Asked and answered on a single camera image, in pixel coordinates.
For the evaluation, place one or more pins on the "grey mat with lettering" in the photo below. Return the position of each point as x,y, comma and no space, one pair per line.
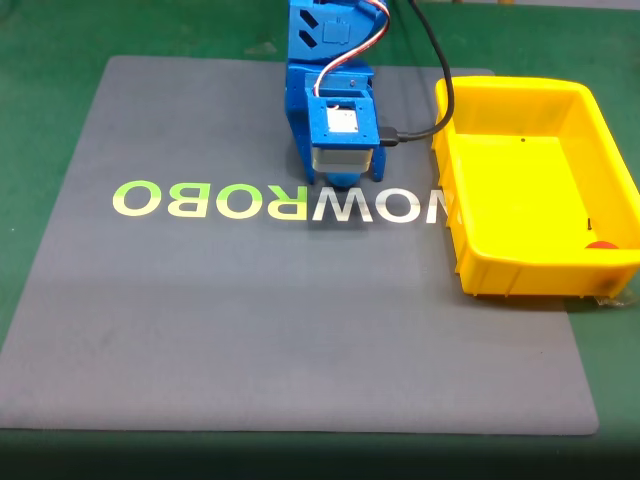
250,310

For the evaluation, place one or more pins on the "clear plastic wrap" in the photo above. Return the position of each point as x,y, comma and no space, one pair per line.
617,301

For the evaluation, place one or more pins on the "yellow plastic bin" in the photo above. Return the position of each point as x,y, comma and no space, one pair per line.
520,200

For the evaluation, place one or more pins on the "red ball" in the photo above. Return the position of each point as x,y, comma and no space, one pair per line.
601,245

